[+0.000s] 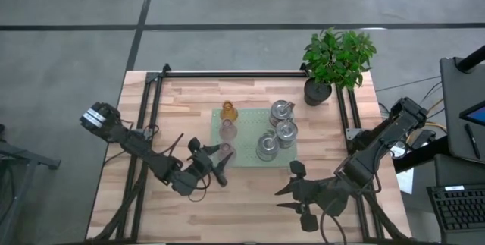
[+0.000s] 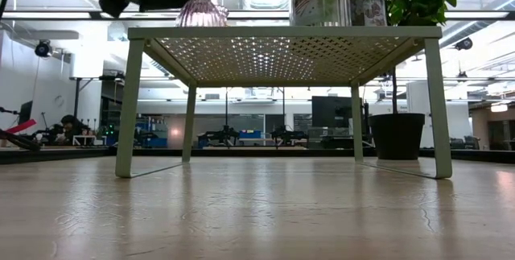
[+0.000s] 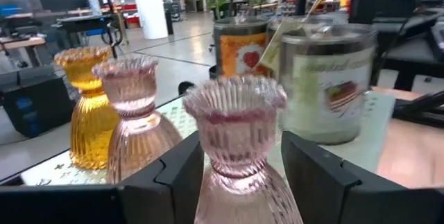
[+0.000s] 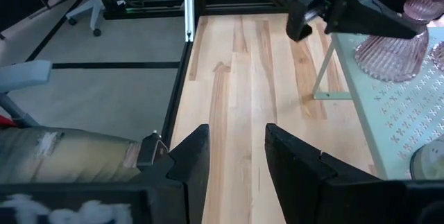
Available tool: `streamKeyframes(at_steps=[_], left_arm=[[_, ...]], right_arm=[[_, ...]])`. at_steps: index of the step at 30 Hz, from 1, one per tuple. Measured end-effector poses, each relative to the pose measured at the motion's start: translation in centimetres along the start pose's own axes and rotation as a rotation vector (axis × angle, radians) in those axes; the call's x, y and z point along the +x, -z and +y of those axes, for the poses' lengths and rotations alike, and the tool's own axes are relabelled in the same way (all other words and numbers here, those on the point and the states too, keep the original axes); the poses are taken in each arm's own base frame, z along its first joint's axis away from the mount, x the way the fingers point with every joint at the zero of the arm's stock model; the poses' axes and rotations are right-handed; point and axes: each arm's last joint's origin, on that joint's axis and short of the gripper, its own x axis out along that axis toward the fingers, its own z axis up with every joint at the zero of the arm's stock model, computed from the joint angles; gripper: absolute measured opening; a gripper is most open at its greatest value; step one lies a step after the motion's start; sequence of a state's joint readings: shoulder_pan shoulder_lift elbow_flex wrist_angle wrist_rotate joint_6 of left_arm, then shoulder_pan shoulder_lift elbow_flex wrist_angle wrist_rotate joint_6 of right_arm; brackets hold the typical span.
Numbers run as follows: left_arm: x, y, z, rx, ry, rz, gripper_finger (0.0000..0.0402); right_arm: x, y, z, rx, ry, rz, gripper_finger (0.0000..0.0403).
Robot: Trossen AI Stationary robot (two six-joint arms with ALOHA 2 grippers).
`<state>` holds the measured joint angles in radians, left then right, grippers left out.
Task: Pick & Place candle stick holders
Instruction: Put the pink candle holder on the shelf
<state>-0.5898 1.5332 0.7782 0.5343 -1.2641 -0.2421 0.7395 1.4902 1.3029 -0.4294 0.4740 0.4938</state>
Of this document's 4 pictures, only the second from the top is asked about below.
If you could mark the long ceiling light fixture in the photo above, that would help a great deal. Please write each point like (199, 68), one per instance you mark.
(60, 15)

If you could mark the pale green perforated metal shelf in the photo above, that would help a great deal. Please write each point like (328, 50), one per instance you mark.
(281, 32)

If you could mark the blue cabinet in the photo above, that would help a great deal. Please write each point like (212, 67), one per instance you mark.
(155, 137)

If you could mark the black table edge rail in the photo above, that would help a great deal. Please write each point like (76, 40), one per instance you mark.
(257, 153)

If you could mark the red flat object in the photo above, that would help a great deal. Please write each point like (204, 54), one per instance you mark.
(24, 126)

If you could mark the small black monitor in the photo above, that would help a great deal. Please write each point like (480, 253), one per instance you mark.
(26, 111)

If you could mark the dark office chair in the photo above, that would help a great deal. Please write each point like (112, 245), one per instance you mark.
(471, 142)

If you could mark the glowing ceiling lamp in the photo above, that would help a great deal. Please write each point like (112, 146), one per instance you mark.
(499, 107)

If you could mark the person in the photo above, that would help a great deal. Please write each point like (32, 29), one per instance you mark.
(70, 125)

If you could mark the black ceiling dome camera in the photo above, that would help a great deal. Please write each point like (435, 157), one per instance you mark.
(463, 44)
(42, 49)

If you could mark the small grey metal candle tin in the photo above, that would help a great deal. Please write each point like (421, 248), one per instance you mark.
(368, 8)

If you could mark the blue box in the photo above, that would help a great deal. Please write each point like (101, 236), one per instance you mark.
(249, 134)

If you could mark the large black monitor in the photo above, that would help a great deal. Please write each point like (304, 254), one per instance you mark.
(330, 111)

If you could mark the background black robot arm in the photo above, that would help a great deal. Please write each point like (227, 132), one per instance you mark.
(286, 135)
(223, 135)

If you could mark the black plant pot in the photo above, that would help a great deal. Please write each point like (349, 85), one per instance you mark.
(396, 137)

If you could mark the dark storage rack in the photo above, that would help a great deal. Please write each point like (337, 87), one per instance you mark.
(112, 107)

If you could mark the small white table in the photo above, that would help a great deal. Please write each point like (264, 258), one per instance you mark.
(84, 137)

